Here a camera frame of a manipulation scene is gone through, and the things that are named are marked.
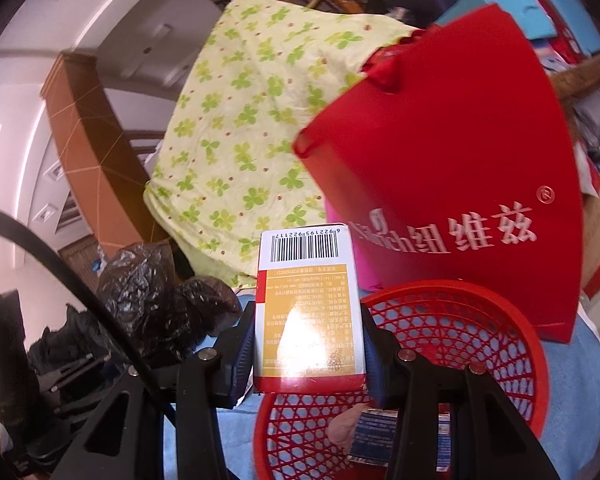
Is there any blue white small box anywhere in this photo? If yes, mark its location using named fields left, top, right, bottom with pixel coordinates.
left=348, top=403, right=452, bottom=476

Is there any red white medicine box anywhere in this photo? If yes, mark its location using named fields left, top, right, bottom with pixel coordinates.
left=253, top=223, right=366, bottom=394

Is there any red plastic mesh basket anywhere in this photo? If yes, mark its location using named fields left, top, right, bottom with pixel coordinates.
left=253, top=281, right=550, bottom=479

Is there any black plastic bag pile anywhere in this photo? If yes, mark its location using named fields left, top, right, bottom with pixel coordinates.
left=96, top=243, right=242, bottom=368

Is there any pink pillow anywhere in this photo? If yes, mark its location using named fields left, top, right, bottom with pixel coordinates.
left=325, top=200, right=381, bottom=292

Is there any red Nilrich paper bag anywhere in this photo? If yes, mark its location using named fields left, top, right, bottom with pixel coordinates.
left=292, top=4, right=583, bottom=344

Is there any green clover quilt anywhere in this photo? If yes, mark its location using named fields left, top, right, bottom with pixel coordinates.
left=144, top=0, right=413, bottom=288

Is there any light blue cardboard box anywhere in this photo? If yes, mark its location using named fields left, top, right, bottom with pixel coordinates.
left=434, top=0, right=558, bottom=41

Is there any black cable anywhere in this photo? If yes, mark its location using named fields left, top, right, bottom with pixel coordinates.
left=0, top=202, right=179, bottom=428

